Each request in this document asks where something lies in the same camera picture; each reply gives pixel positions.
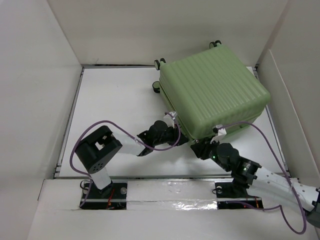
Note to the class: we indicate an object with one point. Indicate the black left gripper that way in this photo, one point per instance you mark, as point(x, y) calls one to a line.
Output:
point(175, 135)

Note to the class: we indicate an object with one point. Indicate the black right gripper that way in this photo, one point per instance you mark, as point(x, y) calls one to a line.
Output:
point(201, 148)

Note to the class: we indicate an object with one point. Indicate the green hard-shell suitcase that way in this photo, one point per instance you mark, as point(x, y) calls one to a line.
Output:
point(210, 88)

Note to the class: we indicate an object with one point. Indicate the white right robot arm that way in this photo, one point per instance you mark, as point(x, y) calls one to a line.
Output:
point(261, 182)

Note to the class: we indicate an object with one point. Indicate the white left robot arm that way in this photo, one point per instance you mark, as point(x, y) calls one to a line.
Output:
point(97, 149)

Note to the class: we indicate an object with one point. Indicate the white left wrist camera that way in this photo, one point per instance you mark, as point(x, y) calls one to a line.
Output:
point(169, 118)

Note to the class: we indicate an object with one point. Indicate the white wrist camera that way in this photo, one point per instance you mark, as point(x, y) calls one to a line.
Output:
point(169, 118)
point(219, 133)

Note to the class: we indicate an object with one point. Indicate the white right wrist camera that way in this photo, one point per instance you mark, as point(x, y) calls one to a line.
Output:
point(219, 133)

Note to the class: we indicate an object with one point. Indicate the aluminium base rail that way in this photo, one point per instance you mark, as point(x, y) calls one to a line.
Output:
point(153, 194)

